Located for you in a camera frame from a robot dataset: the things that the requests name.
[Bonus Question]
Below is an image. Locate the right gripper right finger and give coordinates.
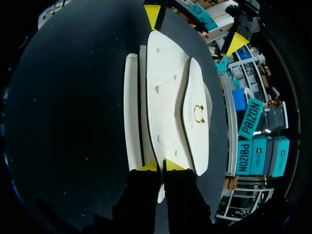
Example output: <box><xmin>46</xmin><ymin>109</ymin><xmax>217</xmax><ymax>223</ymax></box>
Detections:
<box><xmin>162</xmin><ymin>158</ymin><xmax>212</xmax><ymax>221</ymax></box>

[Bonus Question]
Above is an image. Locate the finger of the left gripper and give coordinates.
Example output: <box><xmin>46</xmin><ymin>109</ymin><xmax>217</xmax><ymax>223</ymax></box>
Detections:
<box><xmin>220</xmin><ymin>0</ymin><xmax>263</xmax><ymax>57</ymax></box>
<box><xmin>143</xmin><ymin>0</ymin><xmax>169</xmax><ymax>31</ymax></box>

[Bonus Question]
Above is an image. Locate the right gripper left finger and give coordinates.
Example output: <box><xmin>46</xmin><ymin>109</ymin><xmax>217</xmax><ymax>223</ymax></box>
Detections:
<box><xmin>112</xmin><ymin>159</ymin><xmax>162</xmax><ymax>221</ymax></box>

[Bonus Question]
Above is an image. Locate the white handbag with gold clasp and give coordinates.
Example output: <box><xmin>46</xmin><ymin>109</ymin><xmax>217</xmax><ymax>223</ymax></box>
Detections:
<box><xmin>123</xmin><ymin>31</ymin><xmax>214</xmax><ymax>204</ymax></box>

